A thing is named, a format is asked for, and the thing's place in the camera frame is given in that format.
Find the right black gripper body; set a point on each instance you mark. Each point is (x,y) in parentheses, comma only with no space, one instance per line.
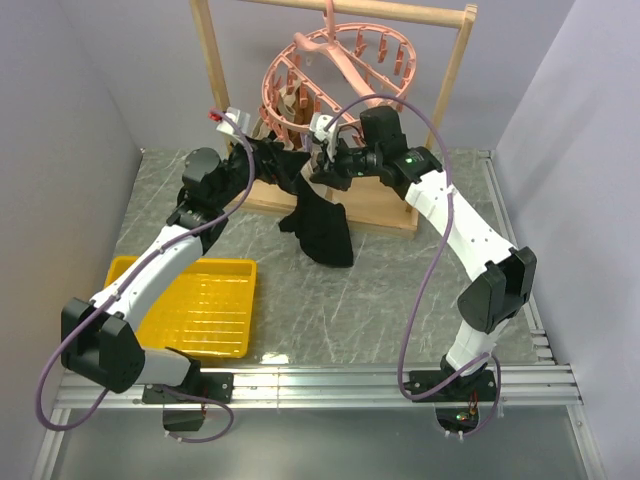
(355,162)

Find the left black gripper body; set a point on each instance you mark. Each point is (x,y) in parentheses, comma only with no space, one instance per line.
(269,171)

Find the black underwear beige waistband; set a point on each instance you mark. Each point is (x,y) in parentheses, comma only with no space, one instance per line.
(320,225)

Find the pink round clip hanger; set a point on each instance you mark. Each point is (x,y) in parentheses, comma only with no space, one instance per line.
(370,58)

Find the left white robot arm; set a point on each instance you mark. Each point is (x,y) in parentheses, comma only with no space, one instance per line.
(99,335)

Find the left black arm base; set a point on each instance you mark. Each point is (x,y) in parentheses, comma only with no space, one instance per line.
(185,406)

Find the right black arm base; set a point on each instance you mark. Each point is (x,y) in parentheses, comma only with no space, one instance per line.
(464,404)

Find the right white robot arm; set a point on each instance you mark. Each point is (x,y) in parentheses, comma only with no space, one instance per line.
(501,275)

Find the brown underwear on hanger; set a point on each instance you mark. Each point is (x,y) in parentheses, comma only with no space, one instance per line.
(295,106)

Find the beige underwear on hanger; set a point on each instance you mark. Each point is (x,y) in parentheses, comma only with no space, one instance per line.
(262,128)

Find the wooden hanging rack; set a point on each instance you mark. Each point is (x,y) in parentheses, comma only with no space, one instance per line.
(369,205)

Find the yellow plastic tray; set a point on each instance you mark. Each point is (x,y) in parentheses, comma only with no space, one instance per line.
(204,311)

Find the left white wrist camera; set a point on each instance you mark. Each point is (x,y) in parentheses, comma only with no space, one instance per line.
(231,122)

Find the aluminium mounting rail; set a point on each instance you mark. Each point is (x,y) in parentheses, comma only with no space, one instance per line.
(338,422)

